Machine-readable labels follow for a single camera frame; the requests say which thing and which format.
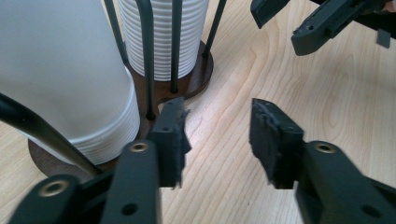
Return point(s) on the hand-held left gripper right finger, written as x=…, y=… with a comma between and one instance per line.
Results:
x=277, y=146

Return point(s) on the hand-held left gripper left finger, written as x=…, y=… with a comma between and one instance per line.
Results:
x=169, y=149

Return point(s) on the white paper cup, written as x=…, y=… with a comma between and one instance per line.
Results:
x=193, y=31
x=62, y=77

